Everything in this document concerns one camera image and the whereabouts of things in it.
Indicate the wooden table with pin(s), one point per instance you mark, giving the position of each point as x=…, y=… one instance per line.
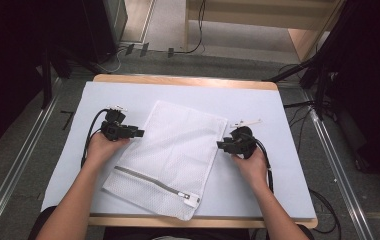
x=184, y=80

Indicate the white table cover sheet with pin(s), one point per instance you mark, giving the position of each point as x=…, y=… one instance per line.
x=261, y=200

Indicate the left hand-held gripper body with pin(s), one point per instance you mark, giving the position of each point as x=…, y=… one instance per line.
x=114, y=128

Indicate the light wooden shelf unit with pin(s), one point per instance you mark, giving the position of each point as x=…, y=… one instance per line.
x=261, y=13

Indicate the person's right hand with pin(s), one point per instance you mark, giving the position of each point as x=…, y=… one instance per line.
x=254, y=168

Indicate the person's left hand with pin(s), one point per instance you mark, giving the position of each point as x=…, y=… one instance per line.
x=103, y=151

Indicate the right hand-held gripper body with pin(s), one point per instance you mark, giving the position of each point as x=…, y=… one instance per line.
x=243, y=143

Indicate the metal floor rail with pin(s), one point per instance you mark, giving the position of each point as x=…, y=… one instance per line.
x=338, y=166
x=14, y=166

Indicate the black curtain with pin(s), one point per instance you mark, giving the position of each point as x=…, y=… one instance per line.
x=8, y=66
x=371, y=83

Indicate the black metal stand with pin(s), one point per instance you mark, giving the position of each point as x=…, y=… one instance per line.
x=46, y=80

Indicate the dark cabinet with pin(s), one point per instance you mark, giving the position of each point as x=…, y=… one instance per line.
x=104, y=26

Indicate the white mesh laundry bag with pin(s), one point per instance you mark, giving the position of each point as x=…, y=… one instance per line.
x=168, y=156

